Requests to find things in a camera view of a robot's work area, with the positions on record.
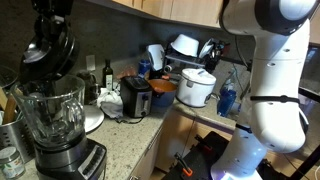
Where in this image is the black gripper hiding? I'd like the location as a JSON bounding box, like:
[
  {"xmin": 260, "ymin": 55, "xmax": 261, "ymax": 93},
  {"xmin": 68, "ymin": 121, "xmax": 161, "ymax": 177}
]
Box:
[{"xmin": 31, "ymin": 0, "xmax": 73, "ymax": 37}]

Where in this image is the black blender lid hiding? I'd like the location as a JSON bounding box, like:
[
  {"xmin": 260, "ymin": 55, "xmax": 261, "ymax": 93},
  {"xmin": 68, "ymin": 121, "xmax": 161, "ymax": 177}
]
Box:
[{"xmin": 20, "ymin": 25, "xmax": 80, "ymax": 83}]

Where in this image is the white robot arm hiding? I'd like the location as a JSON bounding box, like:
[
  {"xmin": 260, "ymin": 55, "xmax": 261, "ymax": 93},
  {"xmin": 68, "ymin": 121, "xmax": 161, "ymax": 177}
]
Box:
[{"xmin": 210, "ymin": 0, "xmax": 317, "ymax": 180}]

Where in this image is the glass blender jar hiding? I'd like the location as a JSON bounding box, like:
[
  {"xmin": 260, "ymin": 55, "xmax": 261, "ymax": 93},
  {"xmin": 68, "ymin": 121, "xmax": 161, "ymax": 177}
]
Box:
[{"xmin": 11, "ymin": 75, "xmax": 85, "ymax": 147}]

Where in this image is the black silver blender base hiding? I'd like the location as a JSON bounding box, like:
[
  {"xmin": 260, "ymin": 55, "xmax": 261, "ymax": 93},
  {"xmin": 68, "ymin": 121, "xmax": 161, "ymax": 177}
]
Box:
[{"xmin": 35, "ymin": 134, "xmax": 107, "ymax": 180}]

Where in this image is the dark wine bottle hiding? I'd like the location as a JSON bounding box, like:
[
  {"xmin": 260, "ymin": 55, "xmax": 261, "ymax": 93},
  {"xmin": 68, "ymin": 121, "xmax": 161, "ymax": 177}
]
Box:
[{"xmin": 103, "ymin": 59, "xmax": 113, "ymax": 91}]

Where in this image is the blue water bottle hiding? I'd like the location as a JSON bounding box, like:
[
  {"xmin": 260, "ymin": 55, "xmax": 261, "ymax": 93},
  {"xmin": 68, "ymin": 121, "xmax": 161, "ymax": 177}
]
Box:
[{"xmin": 138, "ymin": 59, "xmax": 151, "ymax": 78}]

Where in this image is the white cloth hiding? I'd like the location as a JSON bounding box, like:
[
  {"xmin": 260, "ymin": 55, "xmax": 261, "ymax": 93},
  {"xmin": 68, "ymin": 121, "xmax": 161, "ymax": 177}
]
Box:
[{"xmin": 97, "ymin": 88, "xmax": 123, "ymax": 119}]

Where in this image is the white plate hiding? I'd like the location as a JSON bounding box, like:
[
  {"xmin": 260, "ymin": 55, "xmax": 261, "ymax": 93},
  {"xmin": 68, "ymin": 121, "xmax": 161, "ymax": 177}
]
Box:
[{"xmin": 84, "ymin": 105, "xmax": 104, "ymax": 133}]

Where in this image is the white grey cutting board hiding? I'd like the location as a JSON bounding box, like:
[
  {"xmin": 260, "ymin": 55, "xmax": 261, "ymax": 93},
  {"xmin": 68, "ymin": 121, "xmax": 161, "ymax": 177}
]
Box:
[{"xmin": 147, "ymin": 44, "xmax": 164, "ymax": 71}]

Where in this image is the black toaster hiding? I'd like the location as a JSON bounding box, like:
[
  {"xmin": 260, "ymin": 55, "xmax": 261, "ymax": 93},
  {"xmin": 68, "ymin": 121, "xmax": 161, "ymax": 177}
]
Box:
[{"xmin": 120, "ymin": 76, "xmax": 152, "ymax": 118}]

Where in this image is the metal utensil holder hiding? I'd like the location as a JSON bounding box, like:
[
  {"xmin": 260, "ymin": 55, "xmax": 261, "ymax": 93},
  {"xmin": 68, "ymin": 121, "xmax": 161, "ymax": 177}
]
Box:
[{"xmin": 0, "ymin": 113, "xmax": 35, "ymax": 163}]

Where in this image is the copper pot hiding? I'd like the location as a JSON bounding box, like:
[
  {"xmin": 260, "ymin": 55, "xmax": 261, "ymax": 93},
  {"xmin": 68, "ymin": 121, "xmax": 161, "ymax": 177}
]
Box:
[{"xmin": 148, "ymin": 79, "xmax": 177, "ymax": 107}]

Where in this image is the white bowl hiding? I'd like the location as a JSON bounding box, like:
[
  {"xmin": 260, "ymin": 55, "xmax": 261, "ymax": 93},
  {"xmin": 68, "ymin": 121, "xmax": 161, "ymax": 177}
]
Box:
[{"xmin": 171, "ymin": 34, "xmax": 199, "ymax": 57}]

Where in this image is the small labelled jar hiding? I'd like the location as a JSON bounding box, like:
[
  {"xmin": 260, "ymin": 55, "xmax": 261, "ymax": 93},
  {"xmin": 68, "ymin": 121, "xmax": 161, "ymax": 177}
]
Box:
[{"xmin": 0, "ymin": 146, "xmax": 25, "ymax": 180}]

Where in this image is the white rice cooker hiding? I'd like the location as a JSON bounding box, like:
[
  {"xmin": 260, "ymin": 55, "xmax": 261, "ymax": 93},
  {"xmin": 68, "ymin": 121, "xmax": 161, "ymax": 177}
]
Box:
[{"xmin": 176, "ymin": 68, "xmax": 216, "ymax": 108}]

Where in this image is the blue spray bottle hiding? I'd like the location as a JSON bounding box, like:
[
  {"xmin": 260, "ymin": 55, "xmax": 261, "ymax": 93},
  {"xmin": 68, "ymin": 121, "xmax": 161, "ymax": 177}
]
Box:
[{"xmin": 217, "ymin": 79, "xmax": 236, "ymax": 117}]

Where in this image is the white wall outlet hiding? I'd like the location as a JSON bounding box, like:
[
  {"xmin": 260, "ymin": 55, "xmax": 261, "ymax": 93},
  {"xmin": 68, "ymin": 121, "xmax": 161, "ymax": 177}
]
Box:
[{"xmin": 86, "ymin": 55, "xmax": 95, "ymax": 71}]

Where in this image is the black clamp with orange handle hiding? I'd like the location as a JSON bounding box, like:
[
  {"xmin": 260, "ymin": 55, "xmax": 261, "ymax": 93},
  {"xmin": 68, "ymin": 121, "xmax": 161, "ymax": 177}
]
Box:
[{"xmin": 174, "ymin": 152, "xmax": 193, "ymax": 177}]

